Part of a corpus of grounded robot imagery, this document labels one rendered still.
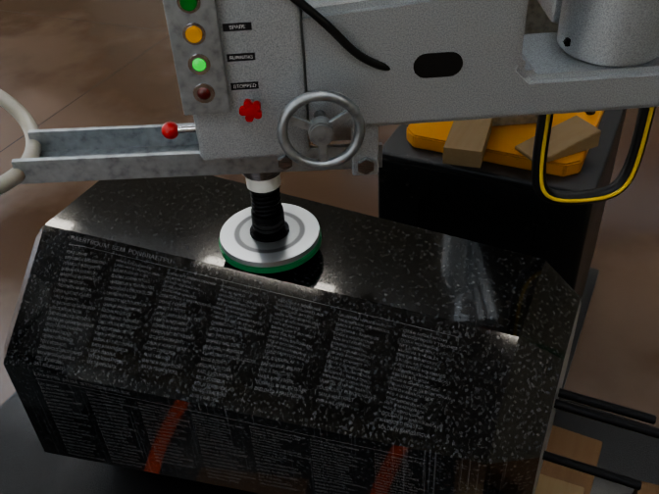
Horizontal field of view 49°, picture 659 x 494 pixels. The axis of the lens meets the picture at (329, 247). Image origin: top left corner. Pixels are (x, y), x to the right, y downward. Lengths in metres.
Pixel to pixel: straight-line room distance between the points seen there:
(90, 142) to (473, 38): 0.77
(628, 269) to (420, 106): 1.78
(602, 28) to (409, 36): 0.33
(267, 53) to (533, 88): 0.47
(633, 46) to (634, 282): 1.63
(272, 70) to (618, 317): 1.81
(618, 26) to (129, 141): 0.93
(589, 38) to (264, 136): 0.59
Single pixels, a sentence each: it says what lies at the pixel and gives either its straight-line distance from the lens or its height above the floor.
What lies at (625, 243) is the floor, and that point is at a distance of 3.08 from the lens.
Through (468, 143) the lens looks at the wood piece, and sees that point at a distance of 1.95.
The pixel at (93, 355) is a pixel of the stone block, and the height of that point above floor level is 0.64.
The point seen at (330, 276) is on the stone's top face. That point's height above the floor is 0.82.
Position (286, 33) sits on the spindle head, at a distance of 1.22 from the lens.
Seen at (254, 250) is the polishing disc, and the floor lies 0.88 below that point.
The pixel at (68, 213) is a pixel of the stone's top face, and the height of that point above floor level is 0.82.
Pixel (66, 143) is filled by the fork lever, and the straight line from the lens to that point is 1.56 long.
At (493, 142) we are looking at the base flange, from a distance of 2.06.
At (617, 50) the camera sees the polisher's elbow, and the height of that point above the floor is 1.28.
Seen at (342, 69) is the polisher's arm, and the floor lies 1.28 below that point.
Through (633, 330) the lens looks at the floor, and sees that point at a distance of 2.70.
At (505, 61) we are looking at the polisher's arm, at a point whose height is 1.28.
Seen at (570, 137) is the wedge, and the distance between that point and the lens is 2.05.
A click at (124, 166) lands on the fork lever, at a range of 1.42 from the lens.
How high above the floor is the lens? 1.80
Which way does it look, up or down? 38 degrees down
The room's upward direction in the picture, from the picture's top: 3 degrees counter-clockwise
